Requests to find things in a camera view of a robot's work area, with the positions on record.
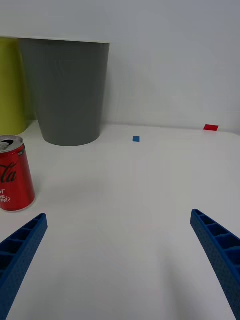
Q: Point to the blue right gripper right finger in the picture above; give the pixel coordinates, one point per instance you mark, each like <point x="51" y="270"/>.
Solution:
<point x="222" y="252"/>

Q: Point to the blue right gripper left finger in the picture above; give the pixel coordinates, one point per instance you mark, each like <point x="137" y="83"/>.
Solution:
<point x="17" y="255"/>

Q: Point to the red drink can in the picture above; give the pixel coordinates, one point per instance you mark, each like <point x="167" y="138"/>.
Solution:
<point x="15" y="177"/>

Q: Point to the yellow-green plastic waste bin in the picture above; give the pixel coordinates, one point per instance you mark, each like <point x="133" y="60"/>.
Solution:
<point x="11" y="87"/>

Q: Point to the grey plastic waste bin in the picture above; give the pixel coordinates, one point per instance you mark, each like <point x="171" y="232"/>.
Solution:
<point x="67" y="95"/>

